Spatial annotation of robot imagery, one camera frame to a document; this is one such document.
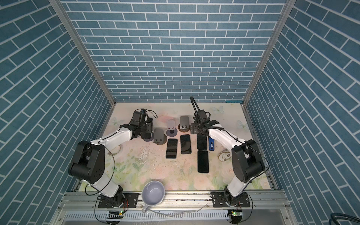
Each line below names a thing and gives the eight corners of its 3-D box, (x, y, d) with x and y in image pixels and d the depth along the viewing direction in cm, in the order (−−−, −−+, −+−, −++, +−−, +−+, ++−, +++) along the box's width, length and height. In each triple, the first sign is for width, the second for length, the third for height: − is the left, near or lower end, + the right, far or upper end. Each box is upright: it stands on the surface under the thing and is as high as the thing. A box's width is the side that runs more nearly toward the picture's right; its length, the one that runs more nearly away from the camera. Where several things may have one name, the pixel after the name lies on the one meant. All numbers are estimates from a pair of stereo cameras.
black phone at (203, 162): (197, 172, 86) (198, 171, 84) (196, 152, 94) (197, 150, 92) (209, 172, 86) (210, 171, 84) (207, 152, 94) (207, 150, 92)
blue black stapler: (209, 150, 95) (209, 147, 92) (208, 140, 100) (208, 137, 97) (214, 150, 95) (215, 148, 92) (212, 140, 100) (213, 137, 97)
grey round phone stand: (167, 136, 101) (165, 130, 95) (168, 125, 108) (167, 119, 102) (177, 136, 101) (176, 131, 96) (177, 125, 108) (177, 119, 102)
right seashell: (221, 163, 89) (222, 160, 86) (216, 155, 92) (217, 153, 90) (231, 157, 91) (232, 155, 89) (226, 150, 95) (227, 148, 92)
